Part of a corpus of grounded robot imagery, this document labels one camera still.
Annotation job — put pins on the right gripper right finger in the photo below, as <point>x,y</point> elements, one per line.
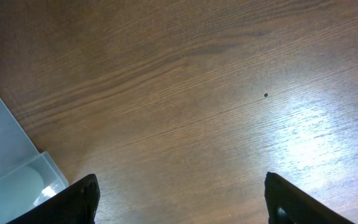
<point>286,203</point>

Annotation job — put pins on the clear plastic storage container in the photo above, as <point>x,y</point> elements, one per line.
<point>17,150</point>

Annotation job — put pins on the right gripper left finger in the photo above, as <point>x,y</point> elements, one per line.
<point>77,204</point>

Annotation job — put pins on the mint green cup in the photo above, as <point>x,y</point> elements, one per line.
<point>18,192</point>

